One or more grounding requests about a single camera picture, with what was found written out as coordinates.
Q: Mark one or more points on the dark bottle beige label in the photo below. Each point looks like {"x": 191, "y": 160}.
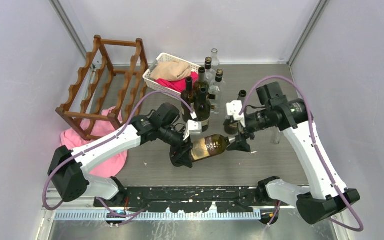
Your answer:
{"x": 229, "y": 127}

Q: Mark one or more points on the dark bottle gold label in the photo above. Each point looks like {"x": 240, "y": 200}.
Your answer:
{"x": 201, "y": 82}

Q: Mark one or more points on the pink cloth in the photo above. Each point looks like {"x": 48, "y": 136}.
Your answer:
{"x": 109, "y": 168}

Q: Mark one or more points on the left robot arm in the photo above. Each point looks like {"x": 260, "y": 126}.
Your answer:
{"x": 70, "y": 169}

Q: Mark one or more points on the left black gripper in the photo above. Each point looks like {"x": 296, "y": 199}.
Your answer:
{"x": 182, "y": 156}

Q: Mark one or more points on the beige cloth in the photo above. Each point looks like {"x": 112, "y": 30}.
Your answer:
{"x": 171, "y": 70}

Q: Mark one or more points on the brown wine bottle white label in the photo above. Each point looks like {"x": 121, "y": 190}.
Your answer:
{"x": 188, "y": 95}

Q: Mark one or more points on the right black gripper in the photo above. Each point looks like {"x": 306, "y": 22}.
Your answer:
{"x": 240, "y": 143}

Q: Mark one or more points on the black-neck green wine bottle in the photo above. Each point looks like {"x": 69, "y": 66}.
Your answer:
{"x": 202, "y": 107}

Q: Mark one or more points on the white plastic basket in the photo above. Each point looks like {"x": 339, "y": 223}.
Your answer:
{"x": 155, "y": 86}

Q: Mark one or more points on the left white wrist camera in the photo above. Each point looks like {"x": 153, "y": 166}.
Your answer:
{"x": 193, "y": 127}

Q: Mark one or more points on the clear bottle black cap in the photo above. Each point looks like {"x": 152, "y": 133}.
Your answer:
{"x": 210, "y": 73}
{"x": 216, "y": 92}

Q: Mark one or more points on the silver-neck dark wine bottle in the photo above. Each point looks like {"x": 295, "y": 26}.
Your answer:
{"x": 210, "y": 146}

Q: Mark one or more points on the clear drinking glass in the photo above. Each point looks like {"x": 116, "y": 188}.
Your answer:
{"x": 276, "y": 136}

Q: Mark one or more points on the rear clear bottle black cap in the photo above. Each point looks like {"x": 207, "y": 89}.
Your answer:
{"x": 210, "y": 73}

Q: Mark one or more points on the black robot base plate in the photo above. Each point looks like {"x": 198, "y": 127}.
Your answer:
{"x": 191, "y": 199}

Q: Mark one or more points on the empty clear glass bottle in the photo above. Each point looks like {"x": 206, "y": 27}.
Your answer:
{"x": 214, "y": 57}

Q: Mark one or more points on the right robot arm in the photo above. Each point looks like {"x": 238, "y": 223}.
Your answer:
{"x": 326, "y": 195}

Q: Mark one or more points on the magenta cloth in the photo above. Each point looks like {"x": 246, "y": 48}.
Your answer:
{"x": 179, "y": 85}

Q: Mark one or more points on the brown wooden wine rack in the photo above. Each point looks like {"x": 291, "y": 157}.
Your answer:
{"x": 132, "y": 90}

